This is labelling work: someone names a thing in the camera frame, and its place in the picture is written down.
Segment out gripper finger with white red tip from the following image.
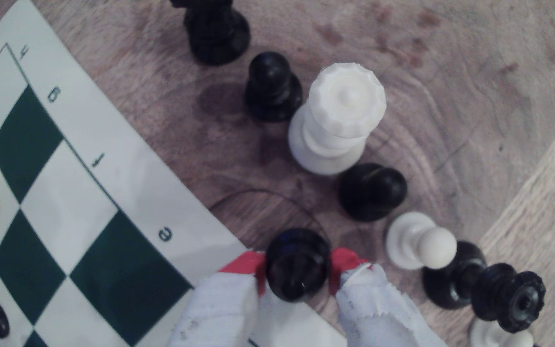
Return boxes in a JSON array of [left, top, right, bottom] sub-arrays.
[[328, 248, 447, 347], [167, 251, 266, 347]]

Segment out large black chess piece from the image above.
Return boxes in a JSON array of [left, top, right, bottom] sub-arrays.
[[169, 0, 251, 67]]

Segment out green white chess mat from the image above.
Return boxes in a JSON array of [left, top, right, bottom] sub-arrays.
[[0, 0, 350, 347]]

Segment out black chess bishop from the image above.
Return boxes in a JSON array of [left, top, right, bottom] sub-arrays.
[[264, 227, 332, 303]]

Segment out white chess queen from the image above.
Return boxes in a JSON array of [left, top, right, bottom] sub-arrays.
[[287, 63, 387, 175]]

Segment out white chess pawn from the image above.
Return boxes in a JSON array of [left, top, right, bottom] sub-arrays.
[[385, 211, 458, 271]]

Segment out black chess queen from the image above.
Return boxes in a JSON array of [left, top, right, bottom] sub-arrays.
[[422, 240, 546, 334]]

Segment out white chess piece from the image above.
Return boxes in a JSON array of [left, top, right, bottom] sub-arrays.
[[469, 316, 536, 347]]

